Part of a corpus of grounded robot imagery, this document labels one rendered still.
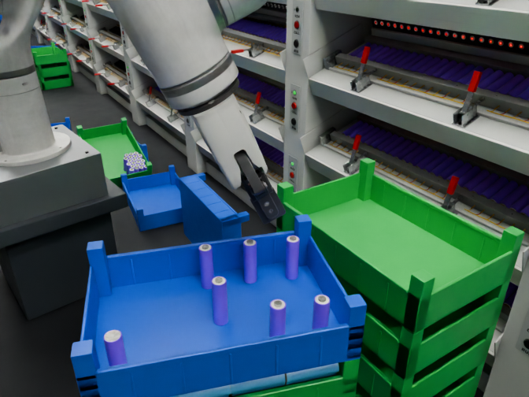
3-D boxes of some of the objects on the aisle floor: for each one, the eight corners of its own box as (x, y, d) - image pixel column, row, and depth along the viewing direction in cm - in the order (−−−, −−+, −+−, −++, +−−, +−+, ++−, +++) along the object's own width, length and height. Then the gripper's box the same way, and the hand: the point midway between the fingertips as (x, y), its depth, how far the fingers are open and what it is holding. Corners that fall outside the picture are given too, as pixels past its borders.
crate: (152, 179, 187) (152, 165, 181) (101, 191, 178) (100, 176, 172) (125, 131, 202) (125, 116, 197) (77, 140, 193) (75, 125, 187)
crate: (199, 218, 160) (197, 198, 156) (139, 231, 153) (136, 210, 149) (175, 183, 184) (173, 164, 180) (123, 193, 176) (120, 173, 173)
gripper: (249, 88, 44) (318, 228, 53) (220, 54, 58) (279, 170, 68) (179, 127, 44) (260, 260, 54) (168, 83, 58) (233, 194, 68)
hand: (264, 198), depth 59 cm, fingers open, 3 cm apart
